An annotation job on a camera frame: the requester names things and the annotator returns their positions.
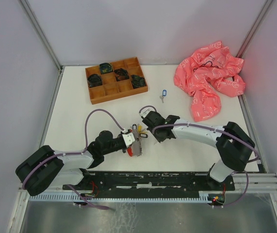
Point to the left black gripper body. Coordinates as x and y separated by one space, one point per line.
118 145

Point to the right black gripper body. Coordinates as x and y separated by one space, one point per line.
159 138

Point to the red carabiner keyring with keys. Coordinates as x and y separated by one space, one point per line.
139 133

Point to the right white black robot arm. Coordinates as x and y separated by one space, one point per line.
232 142

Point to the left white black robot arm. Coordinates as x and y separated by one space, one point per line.
47 168

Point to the key with blue tag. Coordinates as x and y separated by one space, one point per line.
163 95

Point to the dark rolled item right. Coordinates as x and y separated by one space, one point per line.
137 81

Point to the dark rolled item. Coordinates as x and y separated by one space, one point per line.
94 80
121 74
105 68
137 81

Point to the wooden compartment tray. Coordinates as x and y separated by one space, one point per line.
110 88

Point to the dark rolled item left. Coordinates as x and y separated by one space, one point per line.
94 80

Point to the dark rolled item middle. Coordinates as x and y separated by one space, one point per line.
121 74

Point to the dark rolled item top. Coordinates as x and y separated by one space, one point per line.
105 68

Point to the pink patterned cloth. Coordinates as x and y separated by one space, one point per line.
208 71

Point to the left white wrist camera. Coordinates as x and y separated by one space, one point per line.
128 138

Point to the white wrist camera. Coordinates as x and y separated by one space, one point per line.
143 114
128 138

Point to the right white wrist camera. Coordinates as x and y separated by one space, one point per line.
143 114

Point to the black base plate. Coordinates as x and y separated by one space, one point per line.
193 181

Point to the aluminium frame rail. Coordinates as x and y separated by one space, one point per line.
257 183

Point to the right aluminium frame post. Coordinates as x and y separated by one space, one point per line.
255 27

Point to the aluminium frame post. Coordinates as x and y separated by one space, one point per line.
25 5
255 27

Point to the left aluminium frame post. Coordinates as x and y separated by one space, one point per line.
25 5

